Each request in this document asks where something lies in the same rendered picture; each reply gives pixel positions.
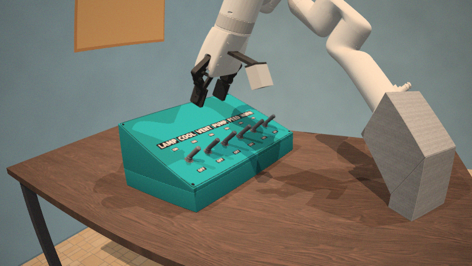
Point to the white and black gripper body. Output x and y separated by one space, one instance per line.
217 44

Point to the teal switch console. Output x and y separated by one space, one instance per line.
191 156

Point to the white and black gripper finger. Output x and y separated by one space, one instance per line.
200 86
222 86

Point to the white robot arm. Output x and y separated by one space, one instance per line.
321 18

